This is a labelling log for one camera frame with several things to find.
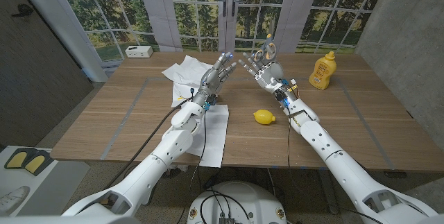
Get yellow black foot pedal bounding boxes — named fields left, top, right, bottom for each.
left=22, top=150, right=53, bottom=176
left=3, top=148, right=28, bottom=170

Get creased white paper sheet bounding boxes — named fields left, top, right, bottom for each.
left=187, top=104, right=230, bottom=169

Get white paper sheet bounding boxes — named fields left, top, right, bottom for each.
left=171, top=81, right=198, bottom=109
left=187, top=104, right=230, bottom=169
left=162, top=55, right=214, bottom=86

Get white power socket box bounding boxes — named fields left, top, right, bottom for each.
left=124, top=45, right=154, bottom=59

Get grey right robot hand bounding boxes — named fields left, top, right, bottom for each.
left=238, top=52, right=293, bottom=109

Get yellow lemon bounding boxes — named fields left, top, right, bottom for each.
left=253, top=109, right=277, bottom=126

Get white sneaker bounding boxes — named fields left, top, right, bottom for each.
left=0, top=185, right=31, bottom=213

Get flat white paper sheet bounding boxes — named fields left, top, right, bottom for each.
left=171, top=81, right=198, bottom=109

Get white backdrop frame post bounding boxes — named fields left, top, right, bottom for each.
left=10, top=0, right=109, bottom=83

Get grey table leg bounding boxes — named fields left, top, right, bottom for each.
left=317, top=169, right=340, bottom=215

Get white robot torso base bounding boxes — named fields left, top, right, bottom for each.
left=187, top=181, right=288, bottom=224

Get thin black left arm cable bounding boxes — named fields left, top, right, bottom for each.
left=175, top=109, right=208, bottom=224

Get printed forest window backdrop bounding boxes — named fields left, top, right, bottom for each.
left=53, top=0, right=391, bottom=62

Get grey and orange scissors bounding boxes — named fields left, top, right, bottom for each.
left=254, top=25, right=278, bottom=62

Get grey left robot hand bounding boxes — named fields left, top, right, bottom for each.
left=192, top=52, right=238, bottom=107

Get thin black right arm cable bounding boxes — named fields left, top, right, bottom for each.
left=284, top=107, right=294, bottom=169

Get yellow mustard bottle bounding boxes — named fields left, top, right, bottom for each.
left=308, top=51, right=338, bottom=91

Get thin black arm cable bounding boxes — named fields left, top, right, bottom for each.
left=175, top=109, right=208, bottom=224
left=284, top=107, right=294, bottom=169

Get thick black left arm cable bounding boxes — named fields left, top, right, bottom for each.
left=103, top=96, right=195, bottom=191

